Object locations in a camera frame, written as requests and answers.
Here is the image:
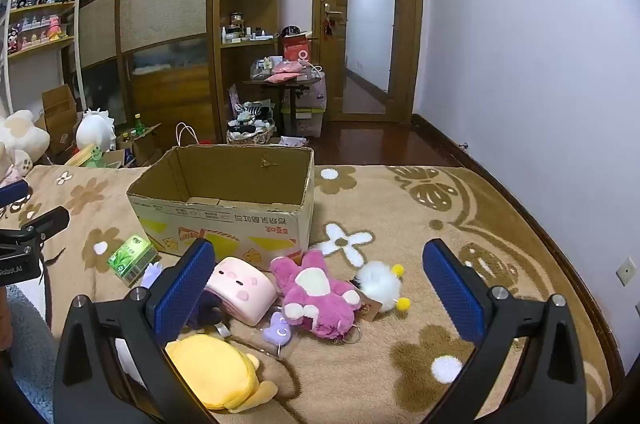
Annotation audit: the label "red gift bag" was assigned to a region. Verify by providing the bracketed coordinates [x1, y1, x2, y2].
[280, 32, 312, 63]

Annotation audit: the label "row of pink figurines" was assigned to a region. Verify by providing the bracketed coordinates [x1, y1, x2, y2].
[7, 16, 68, 49]

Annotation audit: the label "pink square pig plush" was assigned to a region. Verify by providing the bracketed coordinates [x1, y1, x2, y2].
[206, 256, 278, 326]

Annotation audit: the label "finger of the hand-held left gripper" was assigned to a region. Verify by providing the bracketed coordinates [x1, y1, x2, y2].
[0, 180, 30, 208]
[0, 205, 71, 251]

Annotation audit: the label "person's blue fleece clothing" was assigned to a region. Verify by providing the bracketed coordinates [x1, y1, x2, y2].
[7, 286, 57, 422]

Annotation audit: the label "white fluffy ball plush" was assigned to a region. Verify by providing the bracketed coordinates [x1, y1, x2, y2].
[354, 261, 412, 315]

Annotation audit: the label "wooden door with mirror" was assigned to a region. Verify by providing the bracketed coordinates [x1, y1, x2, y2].
[315, 0, 423, 122]

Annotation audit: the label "wicker basket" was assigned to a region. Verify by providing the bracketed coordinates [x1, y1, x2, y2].
[226, 124, 276, 145]

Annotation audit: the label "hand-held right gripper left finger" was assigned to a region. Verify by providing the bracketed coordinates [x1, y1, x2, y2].
[52, 238, 221, 424]

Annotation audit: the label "pink cloth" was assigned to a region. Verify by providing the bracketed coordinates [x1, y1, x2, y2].
[264, 61, 308, 84]

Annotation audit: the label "small side table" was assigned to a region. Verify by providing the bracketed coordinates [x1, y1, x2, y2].
[243, 76, 323, 137]

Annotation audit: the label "green tissue pack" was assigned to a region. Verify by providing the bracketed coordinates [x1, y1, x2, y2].
[107, 234, 158, 287]

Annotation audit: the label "white printed bag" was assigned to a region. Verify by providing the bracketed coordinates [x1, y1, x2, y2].
[300, 74, 328, 109]

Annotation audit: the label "low cardboard box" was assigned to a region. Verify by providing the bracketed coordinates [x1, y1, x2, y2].
[116, 124, 163, 167]

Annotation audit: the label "purple charm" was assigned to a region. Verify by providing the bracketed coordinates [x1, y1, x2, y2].
[262, 311, 296, 347]

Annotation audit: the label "white display shelf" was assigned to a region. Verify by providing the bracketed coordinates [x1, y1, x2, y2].
[0, 0, 86, 115]

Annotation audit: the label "open brown cardboard box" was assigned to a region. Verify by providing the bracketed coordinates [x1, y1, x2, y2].
[35, 84, 78, 155]

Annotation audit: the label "cream flower plush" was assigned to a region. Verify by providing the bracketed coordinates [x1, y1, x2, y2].
[0, 110, 51, 177]

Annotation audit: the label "white wall socket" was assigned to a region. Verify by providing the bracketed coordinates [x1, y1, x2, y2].
[616, 258, 637, 287]

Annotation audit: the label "magenta bear plush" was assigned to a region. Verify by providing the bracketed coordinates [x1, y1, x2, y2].
[270, 249, 363, 339]

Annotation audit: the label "clear storage bin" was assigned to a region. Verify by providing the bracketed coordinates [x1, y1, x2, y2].
[282, 106, 323, 139]

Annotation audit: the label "yellow plush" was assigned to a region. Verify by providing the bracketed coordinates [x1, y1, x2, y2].
[165, 334, 278, 414]

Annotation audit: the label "printed cardboard box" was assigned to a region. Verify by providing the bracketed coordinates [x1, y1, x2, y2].
[126, 145, 316, 272]

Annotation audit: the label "white round plush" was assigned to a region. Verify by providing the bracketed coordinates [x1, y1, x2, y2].
[75, 109, 117, 153]

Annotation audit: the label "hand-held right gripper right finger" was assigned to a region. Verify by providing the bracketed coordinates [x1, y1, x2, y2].
[420, 239, 588, 424]

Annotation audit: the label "wooden corner shelf unit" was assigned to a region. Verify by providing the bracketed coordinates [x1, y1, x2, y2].
[212, 0, 281, 145]

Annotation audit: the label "green frog toy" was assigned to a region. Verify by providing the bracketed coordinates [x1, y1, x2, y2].
[80, 144, 106, 167]

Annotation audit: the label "jars and bottles on shelf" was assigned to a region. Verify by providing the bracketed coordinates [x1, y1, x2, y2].
[222, 11, 278, 44]

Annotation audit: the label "striped socks pile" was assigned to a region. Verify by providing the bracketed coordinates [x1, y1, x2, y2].
[235, 101, 273, 127]

